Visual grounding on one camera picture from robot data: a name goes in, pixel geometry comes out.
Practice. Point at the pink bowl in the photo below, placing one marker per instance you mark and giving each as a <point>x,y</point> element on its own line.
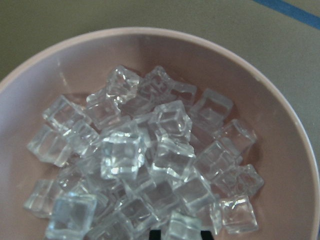
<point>286,208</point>

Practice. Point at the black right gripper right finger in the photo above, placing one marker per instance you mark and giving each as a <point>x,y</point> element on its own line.
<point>206,235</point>

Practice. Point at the pile of clear ice cubes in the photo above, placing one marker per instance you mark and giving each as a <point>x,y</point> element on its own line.
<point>143,154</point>

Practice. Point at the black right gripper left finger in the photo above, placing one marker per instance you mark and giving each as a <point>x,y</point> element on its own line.
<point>157,234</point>

